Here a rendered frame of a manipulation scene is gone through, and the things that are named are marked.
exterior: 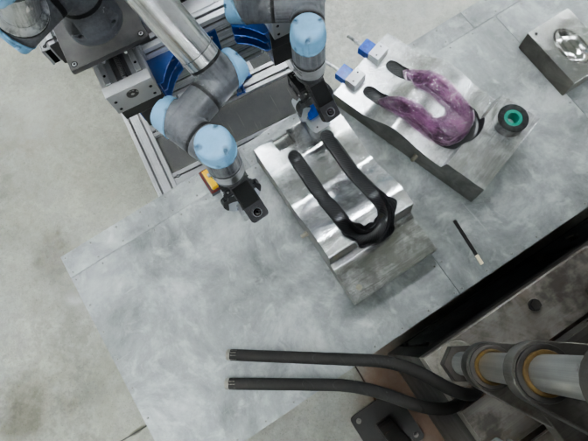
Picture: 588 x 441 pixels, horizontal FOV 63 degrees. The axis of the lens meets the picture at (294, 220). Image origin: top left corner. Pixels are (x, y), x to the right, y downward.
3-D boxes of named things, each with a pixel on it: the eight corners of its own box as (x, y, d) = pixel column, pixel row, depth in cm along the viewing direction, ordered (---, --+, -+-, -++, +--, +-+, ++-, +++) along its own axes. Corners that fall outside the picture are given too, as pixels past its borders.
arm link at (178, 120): (188, 94, 103) (227, 121, 101) (154, 132, 101) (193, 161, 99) (178, 73, 95) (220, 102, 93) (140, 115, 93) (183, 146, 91)
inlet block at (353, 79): (319, 71, 145) (319, 61, 140) (330, 59, 146) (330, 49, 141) (353, 95, 143) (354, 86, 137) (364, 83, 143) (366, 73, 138)
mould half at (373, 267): (257, 162, 142) (251, 143, 129) (331, 116, 144) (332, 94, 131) (354, 305, 130) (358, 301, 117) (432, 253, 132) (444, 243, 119)
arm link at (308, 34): (326, 6, 99) (327, 42, 97) (325, 38, 110) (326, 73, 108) (288, 8, 99) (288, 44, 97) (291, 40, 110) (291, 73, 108)
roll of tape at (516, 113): (529, 120, 129) (535, 114, 126) (514, 143, 128) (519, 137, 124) (502, 104, 131) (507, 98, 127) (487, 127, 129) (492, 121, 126)
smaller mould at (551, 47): (518, 47, 147) (528, 32, 140) (556, 23, 148) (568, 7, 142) (562, 96, 142) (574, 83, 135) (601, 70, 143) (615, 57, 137)
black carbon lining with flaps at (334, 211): (283, 157, 134) (281, 144, 125) (332, 128, 136) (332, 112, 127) (354, 261, 126) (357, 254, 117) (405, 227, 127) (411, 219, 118)
